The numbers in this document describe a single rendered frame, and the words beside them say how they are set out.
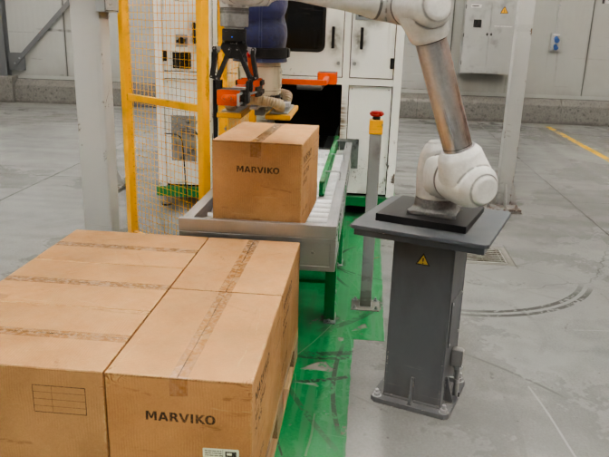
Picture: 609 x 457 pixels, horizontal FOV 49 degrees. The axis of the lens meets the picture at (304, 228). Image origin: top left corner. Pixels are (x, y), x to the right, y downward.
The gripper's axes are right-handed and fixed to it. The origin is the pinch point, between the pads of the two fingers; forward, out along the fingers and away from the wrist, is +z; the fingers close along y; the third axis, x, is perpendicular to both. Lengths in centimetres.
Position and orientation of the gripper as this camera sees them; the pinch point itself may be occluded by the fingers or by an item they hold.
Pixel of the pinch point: (234, 94)
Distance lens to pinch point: 218.6
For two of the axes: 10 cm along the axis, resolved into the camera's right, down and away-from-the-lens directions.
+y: -10.0, -0.6, 0.8
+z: -0.3, 9.6, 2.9
